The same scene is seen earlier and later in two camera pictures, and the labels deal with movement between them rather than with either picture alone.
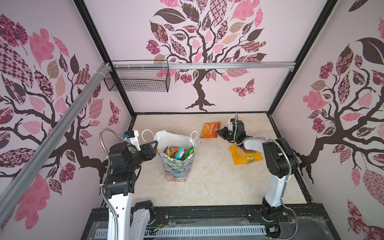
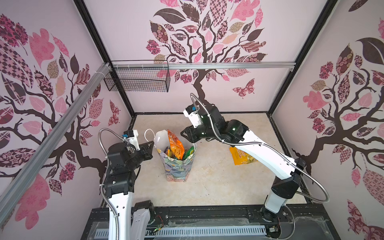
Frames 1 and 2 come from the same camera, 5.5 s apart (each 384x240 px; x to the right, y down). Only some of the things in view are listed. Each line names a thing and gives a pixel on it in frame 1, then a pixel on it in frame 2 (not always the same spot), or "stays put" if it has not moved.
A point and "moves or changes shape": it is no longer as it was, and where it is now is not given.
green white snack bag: (190, 151) stays put
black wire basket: (143, 76) stays put
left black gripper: (148, 150) stays put
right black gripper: (224, 130) -> (190, 131)
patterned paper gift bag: (176, 152) stays put
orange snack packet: (210, 130) moves or changes shape
